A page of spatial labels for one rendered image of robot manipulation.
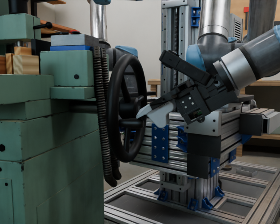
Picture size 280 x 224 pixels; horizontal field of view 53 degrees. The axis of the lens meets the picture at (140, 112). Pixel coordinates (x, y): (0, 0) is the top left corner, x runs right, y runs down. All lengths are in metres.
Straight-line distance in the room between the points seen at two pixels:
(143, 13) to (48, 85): 3.59
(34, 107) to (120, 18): 3.76
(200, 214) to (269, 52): 1.07
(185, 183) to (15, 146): 0.96
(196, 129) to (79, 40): 0.56
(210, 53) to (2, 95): 0.45
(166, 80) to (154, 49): 2.75
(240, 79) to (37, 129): 0.46
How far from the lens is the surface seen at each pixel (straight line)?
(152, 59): 4.11
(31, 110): 0.68
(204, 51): 0.68
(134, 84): 1.41
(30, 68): 0.70
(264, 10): 1.05
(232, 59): 0.57
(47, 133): 0.73
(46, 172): 0.75
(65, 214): 0.86
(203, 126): 1.05
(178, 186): 1.45
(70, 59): 0.73
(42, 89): 0.71
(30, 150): 0.68
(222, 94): 0.58
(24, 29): 0.87
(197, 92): 0.57
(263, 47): 0.57
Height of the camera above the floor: 0.89
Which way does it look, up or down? 7 degrees down
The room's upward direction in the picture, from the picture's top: straight up
